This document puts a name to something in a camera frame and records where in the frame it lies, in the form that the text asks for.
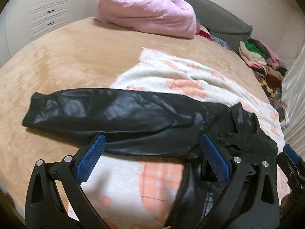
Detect dark patterned cloth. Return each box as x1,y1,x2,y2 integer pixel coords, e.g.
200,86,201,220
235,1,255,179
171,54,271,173
211,35,232,50

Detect white satin curtain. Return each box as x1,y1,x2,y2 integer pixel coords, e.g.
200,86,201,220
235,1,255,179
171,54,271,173
281,50,305,146

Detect pink quilt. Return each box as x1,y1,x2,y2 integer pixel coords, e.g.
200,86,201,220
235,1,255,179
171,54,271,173
96,0,199,39

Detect white orange printed blanket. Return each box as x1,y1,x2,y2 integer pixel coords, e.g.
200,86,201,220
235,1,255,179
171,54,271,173
68,47,289,229

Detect black leather jacket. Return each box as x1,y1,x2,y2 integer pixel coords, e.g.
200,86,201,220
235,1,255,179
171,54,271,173
22,88,279,229

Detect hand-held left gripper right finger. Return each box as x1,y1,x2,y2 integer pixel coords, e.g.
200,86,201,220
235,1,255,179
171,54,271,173
193,134,280,229

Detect red cloth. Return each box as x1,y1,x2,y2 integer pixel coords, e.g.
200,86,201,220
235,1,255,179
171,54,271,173
197,27,213,41

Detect white wardrobe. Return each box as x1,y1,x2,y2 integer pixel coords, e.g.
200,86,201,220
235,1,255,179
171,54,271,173
0,0,105,62

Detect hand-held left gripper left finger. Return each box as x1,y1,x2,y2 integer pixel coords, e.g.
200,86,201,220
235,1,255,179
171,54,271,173
24,134,112,229

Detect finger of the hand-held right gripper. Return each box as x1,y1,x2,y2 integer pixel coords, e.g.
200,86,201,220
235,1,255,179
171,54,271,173
278,144,305,196

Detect pile of colourful clothes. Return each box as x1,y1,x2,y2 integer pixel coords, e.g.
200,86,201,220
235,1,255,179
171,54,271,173
238,38,290,129

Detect grey headboard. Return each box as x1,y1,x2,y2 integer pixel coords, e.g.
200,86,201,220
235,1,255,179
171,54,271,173
131,0,253,50

